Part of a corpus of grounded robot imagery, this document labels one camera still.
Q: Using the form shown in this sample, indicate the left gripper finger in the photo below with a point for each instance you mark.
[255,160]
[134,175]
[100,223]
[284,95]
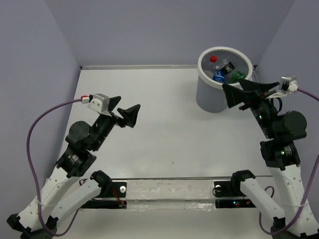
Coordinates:
[113,102]
[129,116]

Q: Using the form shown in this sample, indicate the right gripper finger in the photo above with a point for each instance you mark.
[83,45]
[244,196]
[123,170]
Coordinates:
[250,88]
[235,96]

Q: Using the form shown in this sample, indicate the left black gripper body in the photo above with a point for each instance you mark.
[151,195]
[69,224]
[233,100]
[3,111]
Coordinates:
[104,126]

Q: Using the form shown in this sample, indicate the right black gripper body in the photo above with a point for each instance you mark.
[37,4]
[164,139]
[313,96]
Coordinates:
[264,112]

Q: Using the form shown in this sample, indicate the green plastic bottle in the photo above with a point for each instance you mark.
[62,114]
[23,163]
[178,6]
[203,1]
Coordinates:
[236,76]

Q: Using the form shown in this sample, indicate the blue label bottle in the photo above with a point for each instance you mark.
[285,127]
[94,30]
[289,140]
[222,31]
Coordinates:
[218,75]

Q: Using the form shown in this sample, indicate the black cap clear bottle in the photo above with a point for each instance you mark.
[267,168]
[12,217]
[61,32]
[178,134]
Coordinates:
[226,66]

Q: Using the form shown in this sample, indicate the red label water bottle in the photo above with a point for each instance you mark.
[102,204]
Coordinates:
[209,65]

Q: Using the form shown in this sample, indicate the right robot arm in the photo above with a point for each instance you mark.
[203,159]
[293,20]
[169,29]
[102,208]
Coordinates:
[293,218]

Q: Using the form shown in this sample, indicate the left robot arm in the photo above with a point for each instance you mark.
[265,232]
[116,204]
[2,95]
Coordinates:
[50,207]

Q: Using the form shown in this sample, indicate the white round bin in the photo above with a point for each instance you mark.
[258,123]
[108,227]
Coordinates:
[209,93]

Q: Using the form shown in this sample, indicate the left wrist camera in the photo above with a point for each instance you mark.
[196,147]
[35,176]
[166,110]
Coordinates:
[100,104]

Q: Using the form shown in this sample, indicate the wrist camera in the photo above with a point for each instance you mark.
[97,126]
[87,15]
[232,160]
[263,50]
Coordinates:
[289,85]
[100,104]

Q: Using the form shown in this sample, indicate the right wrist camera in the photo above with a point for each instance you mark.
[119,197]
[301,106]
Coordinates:
[289,85]

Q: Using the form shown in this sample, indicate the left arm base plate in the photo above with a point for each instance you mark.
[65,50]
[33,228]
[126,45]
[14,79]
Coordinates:
[113,198]

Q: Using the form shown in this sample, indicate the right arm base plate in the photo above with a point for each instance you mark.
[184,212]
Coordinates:
[228,198]

